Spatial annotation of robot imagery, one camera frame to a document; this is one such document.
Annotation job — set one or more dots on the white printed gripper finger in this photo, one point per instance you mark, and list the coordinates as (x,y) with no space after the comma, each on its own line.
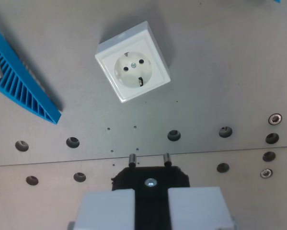
(198,208)
(107,210)

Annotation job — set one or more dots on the black two-pin power plug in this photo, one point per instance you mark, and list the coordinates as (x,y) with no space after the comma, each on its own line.
(152,210)

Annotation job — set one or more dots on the silver hex socket screw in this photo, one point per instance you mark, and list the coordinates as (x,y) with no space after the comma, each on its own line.
(275,119)
(266,173)

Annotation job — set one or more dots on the blue ribbed plastic wedge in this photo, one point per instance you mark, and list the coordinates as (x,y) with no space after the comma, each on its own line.
(18,83)

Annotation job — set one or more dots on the white wall socket box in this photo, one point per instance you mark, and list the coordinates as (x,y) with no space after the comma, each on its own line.
(133,72)

